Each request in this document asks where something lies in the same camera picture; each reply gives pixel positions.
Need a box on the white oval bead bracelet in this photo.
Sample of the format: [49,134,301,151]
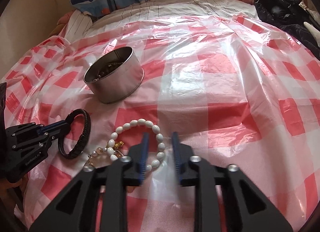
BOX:
[107,118,166,172]

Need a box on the black braided leather bracelet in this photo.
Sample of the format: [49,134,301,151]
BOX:
[57,108,92,160]

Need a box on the round metal tin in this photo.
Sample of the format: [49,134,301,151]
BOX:
[84,46,145,104]

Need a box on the red white checkered plastic sheet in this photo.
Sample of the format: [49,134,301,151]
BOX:
[4,15,319,231]

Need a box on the white striped pillow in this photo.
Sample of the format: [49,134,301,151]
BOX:
[64,10,93,43]

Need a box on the white striped bed sheet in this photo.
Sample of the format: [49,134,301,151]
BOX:
[83,0,258,37]

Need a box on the dark clothes pile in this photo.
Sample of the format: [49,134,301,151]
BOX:
[253,0,319,58]

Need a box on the pink crystal bead bracelet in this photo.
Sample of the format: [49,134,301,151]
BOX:
[85,146,123,169]

